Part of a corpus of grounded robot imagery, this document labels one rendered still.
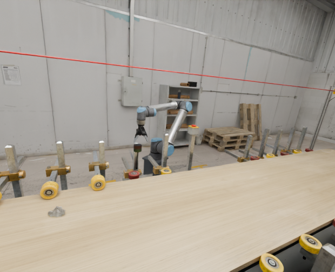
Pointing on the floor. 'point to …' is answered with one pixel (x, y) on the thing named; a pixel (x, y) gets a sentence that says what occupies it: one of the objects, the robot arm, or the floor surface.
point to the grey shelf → (166, 89)
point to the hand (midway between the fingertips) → (140, 142)
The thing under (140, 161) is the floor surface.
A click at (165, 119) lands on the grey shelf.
